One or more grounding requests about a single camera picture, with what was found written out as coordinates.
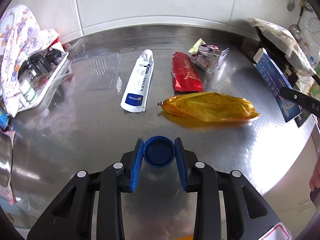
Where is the blue plastic bottle cap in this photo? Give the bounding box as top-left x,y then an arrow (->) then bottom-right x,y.
143,135 -> 175,168

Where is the white toothpaste tube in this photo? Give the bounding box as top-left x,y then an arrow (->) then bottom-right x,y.
120,49 -> 154,113

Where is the golden yellow snack bag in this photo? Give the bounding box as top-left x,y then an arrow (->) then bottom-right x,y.
157,92 -> 260,123

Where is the red foil snack wrapper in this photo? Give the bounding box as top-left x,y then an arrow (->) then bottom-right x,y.
172,52 -> 204,92

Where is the clear plastic tray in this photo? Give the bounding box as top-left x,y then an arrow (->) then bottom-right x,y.
82,53 -> 121,91

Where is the red white blue wrapper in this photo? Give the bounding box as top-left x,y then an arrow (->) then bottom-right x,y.
191,44 -> 229,73

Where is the yellow-green biscuit packet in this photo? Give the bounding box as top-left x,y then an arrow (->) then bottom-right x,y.
188,38 -> 206,54

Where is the person right hand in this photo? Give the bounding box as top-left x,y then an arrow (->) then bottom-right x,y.
309,157 -> 320,191

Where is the blue toothpaste carton box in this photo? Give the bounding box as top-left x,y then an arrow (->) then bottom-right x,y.
253,48 -> 301,122

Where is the beige cloth on stove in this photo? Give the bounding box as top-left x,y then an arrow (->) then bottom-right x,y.
247,17 -> 317,77

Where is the hanging metal ladle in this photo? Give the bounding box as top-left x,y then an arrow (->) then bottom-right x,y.
289,6 -> 304,42

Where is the white plastic rack tray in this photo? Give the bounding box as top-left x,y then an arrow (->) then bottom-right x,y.
18,40 -> 71,112

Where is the white medicine bottle green label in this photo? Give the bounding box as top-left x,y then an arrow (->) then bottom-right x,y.
20,80 -> 37,103

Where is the glass jar black lid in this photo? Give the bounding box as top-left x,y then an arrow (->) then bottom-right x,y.
18,54 -> 52,90

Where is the small blue bottle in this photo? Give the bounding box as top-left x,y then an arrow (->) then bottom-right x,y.
0,109 -> 9,131

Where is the floral white cloth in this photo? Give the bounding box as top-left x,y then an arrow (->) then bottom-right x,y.
1,4 -> 59,117

